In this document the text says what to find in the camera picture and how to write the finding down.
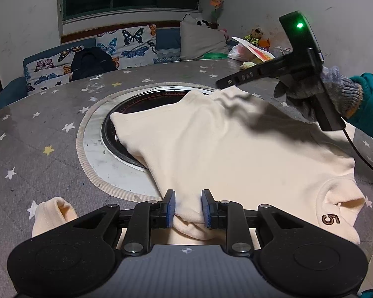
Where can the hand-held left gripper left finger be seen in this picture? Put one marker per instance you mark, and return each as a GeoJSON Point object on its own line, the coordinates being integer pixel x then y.
{"type": "Point", "coordinates": [171, 208]}

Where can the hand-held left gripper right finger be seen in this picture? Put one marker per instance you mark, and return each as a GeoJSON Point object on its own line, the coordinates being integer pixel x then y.
{"type": "Point", "coordinates": [206, 208]}

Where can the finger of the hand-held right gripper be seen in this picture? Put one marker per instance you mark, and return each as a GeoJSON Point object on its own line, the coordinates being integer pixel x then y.
{"type": "Point", "coordinates": [245, 75]}

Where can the cream sweater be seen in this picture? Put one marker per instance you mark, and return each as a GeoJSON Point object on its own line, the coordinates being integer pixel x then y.
{"type": "Point", "coordinates": [223, 142]}

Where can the person's right hand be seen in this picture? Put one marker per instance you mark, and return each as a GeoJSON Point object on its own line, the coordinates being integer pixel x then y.
{"type": "Point", "coordinates": [340, 88]}

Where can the white plastic bag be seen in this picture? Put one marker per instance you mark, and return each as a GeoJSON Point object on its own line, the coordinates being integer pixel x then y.
{"type": "Point", "coordinates": [239, 52]}

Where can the plastic bag with papers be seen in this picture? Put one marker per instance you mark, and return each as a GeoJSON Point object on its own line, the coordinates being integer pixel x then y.
{"type": "Point", "coordinates": [258, 51]}

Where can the green lid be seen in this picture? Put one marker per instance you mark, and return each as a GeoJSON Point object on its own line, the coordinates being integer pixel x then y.
{"type": "Point", "coordinates": [216, 55]}

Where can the orange plush toy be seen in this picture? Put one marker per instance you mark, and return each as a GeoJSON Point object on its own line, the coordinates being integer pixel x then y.
{"type": "Point", "coordinates": [265, 44]}

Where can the brown bear plush toy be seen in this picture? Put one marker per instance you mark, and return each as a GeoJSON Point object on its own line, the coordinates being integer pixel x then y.
{"type": "Point", "coordinates": [254, 37]}

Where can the pink plush toy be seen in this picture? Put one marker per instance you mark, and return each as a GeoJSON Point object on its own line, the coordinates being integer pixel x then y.
{"type": "Point", "coordinates": [223, 34]}

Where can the grey pillow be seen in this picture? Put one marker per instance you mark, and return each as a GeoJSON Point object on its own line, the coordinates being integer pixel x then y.
{"type": "Point", "coordinates": [199, 42]}

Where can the panda plush toy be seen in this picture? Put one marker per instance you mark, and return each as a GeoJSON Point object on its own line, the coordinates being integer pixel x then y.
{"type": "Point", "coordinates": [205, 23]}

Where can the artificial flower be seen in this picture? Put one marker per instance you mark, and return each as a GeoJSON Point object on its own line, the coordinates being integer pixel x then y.
{"type": "Point", "coordinates": [217, 3]}

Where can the round black induction cooktop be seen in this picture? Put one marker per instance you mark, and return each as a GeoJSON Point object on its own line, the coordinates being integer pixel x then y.
{"type": "Point", "coordinates": [133, 105]}

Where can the butterfly print blanket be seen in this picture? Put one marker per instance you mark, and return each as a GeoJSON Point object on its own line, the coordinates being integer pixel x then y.
{"type": "Point", "coordinates": [130, 42]}

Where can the grey star tablecloth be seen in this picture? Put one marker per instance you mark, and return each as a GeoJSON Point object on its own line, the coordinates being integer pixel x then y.
{"type": "Point", "coordinates": [49, 124]}

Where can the black backpack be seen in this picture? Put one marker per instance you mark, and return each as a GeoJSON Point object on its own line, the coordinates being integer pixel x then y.
{"type": "Point", "coordinates": [91, 63]}

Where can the blue sofa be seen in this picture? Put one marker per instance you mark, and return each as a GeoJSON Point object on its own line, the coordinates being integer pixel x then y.
{"type": "Point", "coordinates": [6, 94]}

